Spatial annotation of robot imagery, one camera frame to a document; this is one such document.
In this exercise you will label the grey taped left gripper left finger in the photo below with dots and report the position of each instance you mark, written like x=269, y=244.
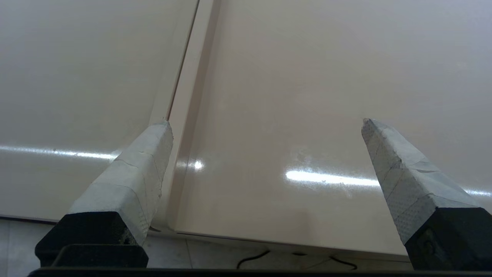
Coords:
x=123, y=184

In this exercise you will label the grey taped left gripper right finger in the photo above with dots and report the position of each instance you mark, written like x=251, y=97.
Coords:
x=415, y=192

